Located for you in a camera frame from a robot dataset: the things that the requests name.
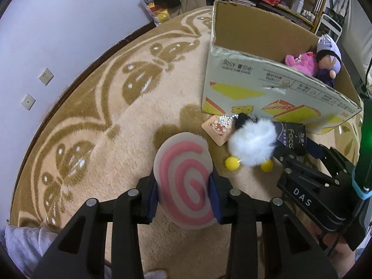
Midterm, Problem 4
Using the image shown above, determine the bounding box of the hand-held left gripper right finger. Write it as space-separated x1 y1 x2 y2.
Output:
208 175 339 279

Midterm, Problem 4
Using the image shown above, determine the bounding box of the printed plastic bag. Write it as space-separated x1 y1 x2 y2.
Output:
138 0 173 26

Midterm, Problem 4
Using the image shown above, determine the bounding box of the white wall socket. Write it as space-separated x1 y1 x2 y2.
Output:
39 67 55 86
20 93 36 110

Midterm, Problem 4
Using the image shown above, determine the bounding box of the pink swirl plush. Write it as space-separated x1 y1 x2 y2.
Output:
153 132 217 231

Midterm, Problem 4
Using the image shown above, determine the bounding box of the person's grey clothing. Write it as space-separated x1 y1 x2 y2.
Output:
0 225 112 279

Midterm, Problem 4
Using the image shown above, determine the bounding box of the black tissue pack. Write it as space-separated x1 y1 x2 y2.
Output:
273 122 308 156

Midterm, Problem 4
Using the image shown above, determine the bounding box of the person's right hand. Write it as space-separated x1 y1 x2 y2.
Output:
312 229 358 268

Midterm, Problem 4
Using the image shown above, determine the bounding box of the white trolley cart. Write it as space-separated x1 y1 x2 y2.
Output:
318 12 343 43

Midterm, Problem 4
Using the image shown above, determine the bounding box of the pink plush toy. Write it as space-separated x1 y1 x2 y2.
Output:
284 51 319 78

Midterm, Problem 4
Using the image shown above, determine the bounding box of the printed cardboard box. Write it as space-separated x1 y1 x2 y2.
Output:
201 0 364 136

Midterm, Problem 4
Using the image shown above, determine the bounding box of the white-haired plush doll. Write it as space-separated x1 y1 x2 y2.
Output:
315 34 343 88

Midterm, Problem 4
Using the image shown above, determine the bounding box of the beige floral blanket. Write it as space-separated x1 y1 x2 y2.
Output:
10 6 364 279

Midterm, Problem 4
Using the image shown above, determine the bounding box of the white fluffy keychain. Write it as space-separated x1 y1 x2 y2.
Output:
201 113 279 172

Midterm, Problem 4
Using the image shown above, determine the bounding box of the group of cosmetic bottles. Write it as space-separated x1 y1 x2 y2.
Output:
290 0 318 21

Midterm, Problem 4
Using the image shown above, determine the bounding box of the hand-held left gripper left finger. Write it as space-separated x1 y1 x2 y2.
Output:
32 177 159 279

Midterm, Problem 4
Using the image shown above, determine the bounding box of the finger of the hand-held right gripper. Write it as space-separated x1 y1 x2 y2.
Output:
272 146 309 175
305 139 354 178

